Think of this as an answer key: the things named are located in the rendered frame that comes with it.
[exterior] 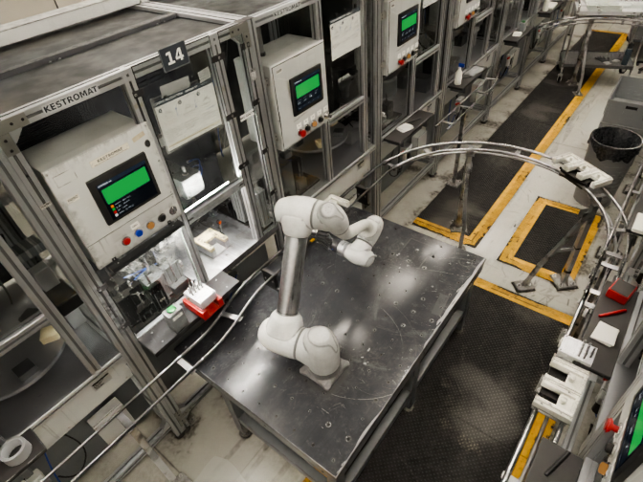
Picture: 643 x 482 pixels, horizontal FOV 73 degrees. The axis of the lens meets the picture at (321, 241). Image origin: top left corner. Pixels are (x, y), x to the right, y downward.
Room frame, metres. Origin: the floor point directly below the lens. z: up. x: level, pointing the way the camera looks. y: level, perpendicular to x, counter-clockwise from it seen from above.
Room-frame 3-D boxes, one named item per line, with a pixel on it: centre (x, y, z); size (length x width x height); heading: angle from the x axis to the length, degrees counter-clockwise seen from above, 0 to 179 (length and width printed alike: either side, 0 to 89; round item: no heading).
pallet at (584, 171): (2.30, -1.73, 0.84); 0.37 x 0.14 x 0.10; 16
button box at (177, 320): (1.35, 0.73, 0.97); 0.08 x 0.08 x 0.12; 48
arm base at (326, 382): (1.18, 0.04, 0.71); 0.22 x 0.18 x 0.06; 138
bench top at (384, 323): (1.58, -0.06, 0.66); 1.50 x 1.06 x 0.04; 138
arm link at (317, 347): (1.17, 0.06, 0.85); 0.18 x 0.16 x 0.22; 63
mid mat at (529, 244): (2.58, -1.91, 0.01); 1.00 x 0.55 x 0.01; 138
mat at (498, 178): (4.92, -2.99, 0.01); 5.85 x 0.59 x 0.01; 138
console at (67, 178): (1.52, 0.84, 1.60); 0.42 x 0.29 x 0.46; 138
